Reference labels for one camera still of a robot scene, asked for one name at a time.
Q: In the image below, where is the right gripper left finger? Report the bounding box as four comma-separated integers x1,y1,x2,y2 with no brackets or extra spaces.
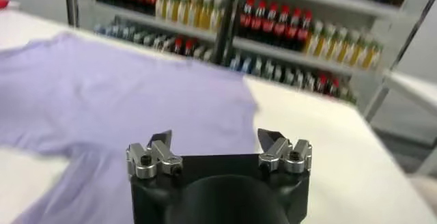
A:
125,129,184,180

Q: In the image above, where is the yellow juice bottle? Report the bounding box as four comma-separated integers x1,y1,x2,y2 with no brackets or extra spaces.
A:
210,0,225,32
167,0,181,22
319,23,336,59
199,0,214,30
330,27,348,63
188,0,203,27
354,33,372,68
305,20,324,57
365,39,384,71
342,29,360,66
178,0,192,25
155,0,171,20

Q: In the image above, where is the black slanted pole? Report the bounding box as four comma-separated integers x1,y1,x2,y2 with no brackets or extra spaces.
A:
392,0,437,71

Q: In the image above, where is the small red cap cola bottle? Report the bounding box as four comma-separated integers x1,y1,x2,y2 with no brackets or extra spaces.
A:
184,37,195,57
173,36,184,55
328,77,341,97
315,73,328,95

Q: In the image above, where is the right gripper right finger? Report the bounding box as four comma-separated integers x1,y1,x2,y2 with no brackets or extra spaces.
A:
256,128,313,174

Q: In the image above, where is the white metal frame table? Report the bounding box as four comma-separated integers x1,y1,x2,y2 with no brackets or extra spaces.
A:
363,70,437,177

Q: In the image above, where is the purple printed t-shirt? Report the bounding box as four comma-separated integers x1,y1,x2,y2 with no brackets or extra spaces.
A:
0,32,259,224

